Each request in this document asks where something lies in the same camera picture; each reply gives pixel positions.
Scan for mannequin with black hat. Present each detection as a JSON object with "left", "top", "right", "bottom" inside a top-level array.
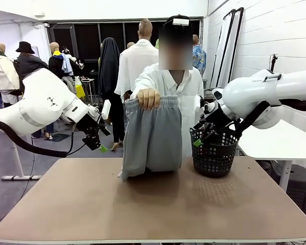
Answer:
[{"left": 14, "top": 41, "right": 56, "bottom": 140}]

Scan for small white folding table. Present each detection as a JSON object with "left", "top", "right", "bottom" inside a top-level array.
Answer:
[{"left": 80, "top": 78, "right": 99, "bottom": 104}]

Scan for black perforated plastic basket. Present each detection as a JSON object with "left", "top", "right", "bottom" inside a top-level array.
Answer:
[{"left": 189, "top": 127, "right": 242, "bottom": 178}]

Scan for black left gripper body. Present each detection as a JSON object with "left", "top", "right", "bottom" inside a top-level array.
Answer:
[{"left": 76, "top": 116, "right": 104, "bottom": 140}]

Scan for yellow tablecloth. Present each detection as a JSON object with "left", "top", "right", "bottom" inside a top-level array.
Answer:
[{"left": 75, "top": 84, "right": 86, "bottom": 99}]

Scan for black left arm hose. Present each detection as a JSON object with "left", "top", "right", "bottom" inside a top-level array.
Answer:
[{"left": 0, "top": 116, "right": 76, "bottom": 158}]

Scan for black framed white panel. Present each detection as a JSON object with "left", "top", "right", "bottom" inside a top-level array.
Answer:
[
  {"left": 210, "top": 9, "right": 237, "bottom": 89},
  {"left": 223, "top": 7, "right": 245, "bottom": 87}
]

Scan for mannequin in black cloak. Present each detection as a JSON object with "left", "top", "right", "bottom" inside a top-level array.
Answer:
[{"left": 98, "top": 37, "right": 128, "bottom": 151}]

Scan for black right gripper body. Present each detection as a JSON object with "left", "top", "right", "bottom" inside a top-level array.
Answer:
[{"left": 200, "top": 101, "right": 227, "bottom": 127}]

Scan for mannequin with yellow scarf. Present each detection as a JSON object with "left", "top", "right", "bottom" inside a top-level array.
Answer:
[{"left": 48, "top": 42, "right": 79, "bottom": 95}]

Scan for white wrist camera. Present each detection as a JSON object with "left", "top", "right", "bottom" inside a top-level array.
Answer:
[
  {"left": 193, "top": 94, "right": 204, "bottom": 110},
  {"left": 101, "top": 99, "right": 112, "bottom": 120}
]

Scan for person in blue floral shirt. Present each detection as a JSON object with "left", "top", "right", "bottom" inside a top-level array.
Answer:
[{"left": 192, "top": 34, "right": 207, "bottom": 77}]

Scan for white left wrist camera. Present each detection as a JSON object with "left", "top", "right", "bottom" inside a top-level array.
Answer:
[{"left": 101, "top": 99, "right": 112, "bottom": 120}]

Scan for black tripod stand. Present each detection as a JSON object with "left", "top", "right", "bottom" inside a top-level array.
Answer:
[{"left": 269, "top": 53, "right": 280, "bottom": 74}]

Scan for grey training pants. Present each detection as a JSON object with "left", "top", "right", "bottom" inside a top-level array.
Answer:
[{"left": 121, "top": 95, "right": 182, "bottom": 182}]

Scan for person's right hand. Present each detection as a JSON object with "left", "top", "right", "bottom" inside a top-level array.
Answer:
[{"left": 137, "top": 88, "right": 161, "bottom": 111}]

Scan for black arm hose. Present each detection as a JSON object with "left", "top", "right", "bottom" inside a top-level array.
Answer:
[
  {"left": 0, "top": 116, "right": 76, "bottom": 158},
  {"left": 236, "top": 98, "right": 306, "bottom": 136}
]

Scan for person in white shirt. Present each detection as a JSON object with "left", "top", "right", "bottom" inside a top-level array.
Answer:
[{"left": 132, "top": 14, "right": 205, "bottom": 158}]

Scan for black cap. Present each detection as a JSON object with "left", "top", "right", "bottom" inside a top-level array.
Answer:
[{"left": 163, "top": 14, "right": 193, "bottom": 29}]

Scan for black right arm hose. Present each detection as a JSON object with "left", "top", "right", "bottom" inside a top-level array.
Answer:
[{"left": 236, "top": 98, "right": 306, "bottom": 136}]

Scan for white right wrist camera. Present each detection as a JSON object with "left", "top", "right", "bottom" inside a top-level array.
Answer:
[{"left": 193, "top": 94, "right": 204, "bottom": 110}]

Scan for mannequin in cream jacket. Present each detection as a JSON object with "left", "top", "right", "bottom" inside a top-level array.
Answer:
[{"left": 0, "top": 42, "right": 20, "bottom": 108}]

